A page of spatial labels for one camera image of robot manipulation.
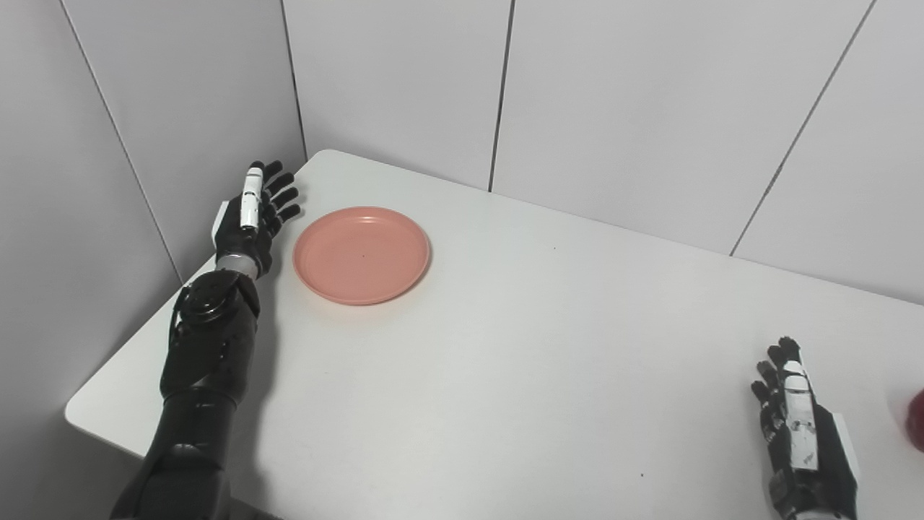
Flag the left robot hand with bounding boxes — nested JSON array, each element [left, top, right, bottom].
[[211, 160, 302, 276]]

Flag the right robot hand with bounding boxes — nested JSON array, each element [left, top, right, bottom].
[[750, 336, 861, 520]]

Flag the red apple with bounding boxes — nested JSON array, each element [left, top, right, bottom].
[[906, 389, 924, 454]]

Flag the pink plate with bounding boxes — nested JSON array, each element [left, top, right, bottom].
[[292, 206, 432, 306]]

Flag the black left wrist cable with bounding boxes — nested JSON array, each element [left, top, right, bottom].
[[167, 303, 187, 355]]

